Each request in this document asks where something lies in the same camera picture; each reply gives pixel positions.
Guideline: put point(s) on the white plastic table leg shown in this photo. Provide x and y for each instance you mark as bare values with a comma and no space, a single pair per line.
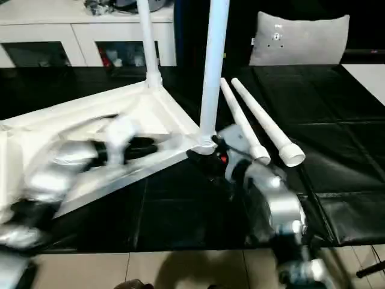
264,120
213,75
243,120
149,45

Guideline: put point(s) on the white plastic table top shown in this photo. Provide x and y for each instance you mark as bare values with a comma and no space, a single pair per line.
150,102

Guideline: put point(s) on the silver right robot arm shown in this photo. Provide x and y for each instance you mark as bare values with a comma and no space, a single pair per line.
276,198

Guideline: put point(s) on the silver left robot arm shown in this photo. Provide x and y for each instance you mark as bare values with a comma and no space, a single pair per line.
60,168

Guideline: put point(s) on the white cup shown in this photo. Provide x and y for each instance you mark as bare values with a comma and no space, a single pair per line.
138,60
118,62

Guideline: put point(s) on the black table mat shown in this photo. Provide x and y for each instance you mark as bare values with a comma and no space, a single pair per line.
331,135

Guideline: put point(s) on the black sofa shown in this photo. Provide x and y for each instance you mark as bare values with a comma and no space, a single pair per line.
240,30

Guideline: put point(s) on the grey cushion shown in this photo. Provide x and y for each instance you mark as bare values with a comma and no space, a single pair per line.
300,39

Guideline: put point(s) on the dark robot left foot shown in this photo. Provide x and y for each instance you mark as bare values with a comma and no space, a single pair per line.
135,285

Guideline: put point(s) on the grey bag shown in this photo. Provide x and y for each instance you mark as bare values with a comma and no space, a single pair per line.
159,4

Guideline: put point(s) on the white cabinet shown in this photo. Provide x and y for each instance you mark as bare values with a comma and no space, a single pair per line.
60,30

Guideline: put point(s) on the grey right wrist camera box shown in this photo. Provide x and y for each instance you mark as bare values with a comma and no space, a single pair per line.
234,138

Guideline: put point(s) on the black metal table frame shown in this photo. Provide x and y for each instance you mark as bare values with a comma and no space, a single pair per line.
370,269

